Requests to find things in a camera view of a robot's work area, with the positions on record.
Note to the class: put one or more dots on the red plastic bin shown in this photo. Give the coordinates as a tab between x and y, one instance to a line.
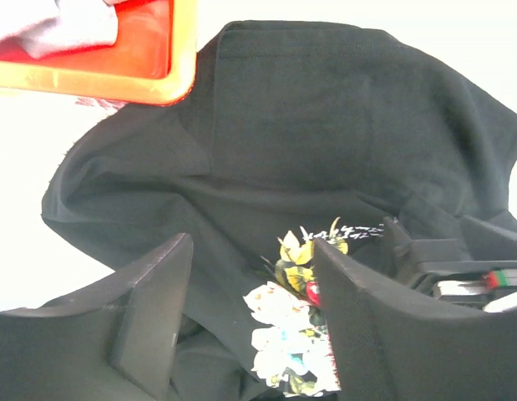
152	62

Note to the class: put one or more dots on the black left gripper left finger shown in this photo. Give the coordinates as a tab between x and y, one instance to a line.
111	340

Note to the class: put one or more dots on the black floral print t-shirt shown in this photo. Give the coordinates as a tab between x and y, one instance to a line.
294	133

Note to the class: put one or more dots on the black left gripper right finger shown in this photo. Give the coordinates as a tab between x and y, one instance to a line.
392	343

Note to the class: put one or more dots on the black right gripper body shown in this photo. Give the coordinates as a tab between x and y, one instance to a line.
478	269

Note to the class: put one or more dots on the grey shirt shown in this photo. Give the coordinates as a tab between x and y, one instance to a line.
45	27

